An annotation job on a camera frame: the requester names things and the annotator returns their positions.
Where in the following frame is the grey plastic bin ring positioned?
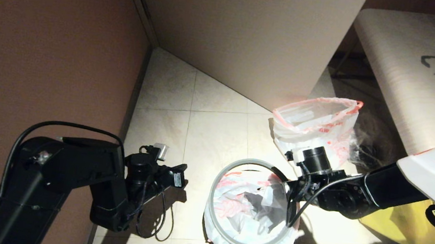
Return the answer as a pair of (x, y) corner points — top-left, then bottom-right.
(203, 154), (304, 244)

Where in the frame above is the clear bag with black contents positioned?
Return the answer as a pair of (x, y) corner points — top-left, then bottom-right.
(348, 112), (400, 171)

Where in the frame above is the yellow fabric tote bag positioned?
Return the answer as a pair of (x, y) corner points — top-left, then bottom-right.
(356, 192), (435, 244)

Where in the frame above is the black cylindrical wrist motor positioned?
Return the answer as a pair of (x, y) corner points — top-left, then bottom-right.
(123, 152), (162, 189)

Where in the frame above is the light wood grain table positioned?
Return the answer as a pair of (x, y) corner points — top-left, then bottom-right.
(322, 4), (435, 159)

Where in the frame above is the beige door panel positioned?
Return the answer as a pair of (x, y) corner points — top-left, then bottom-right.
(115, 0), (369, 122)

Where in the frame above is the large black allen key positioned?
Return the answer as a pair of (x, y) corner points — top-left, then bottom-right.
(420, 54), (435, 69)

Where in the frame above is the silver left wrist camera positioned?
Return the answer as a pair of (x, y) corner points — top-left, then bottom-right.
(137, 141), (168, 161)

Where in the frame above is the black cylindrical wrist camera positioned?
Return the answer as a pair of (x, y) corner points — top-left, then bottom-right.
(284, 142), (335, 178)

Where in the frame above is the black braided cable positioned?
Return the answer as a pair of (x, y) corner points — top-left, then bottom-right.
(135, 183), (179, 243)

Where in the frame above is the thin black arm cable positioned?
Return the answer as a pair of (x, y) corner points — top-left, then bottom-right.
(0, 115), (130, 215)

